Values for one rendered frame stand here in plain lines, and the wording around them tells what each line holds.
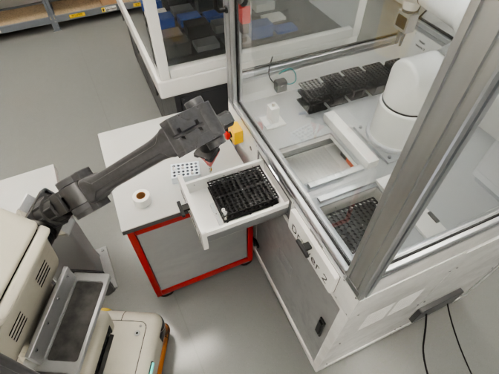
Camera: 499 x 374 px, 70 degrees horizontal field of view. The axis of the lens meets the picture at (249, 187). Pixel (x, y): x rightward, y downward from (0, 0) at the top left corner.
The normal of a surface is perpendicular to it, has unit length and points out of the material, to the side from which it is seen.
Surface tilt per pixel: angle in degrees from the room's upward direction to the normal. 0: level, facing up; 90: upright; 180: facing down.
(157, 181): 0
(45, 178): 0
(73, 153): 0
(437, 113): 90
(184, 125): 44
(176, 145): 66
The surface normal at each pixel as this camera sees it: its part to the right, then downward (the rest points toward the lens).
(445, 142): -0.92, 0.31
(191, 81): 0.40, 0.70
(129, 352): 0.00, -0.64
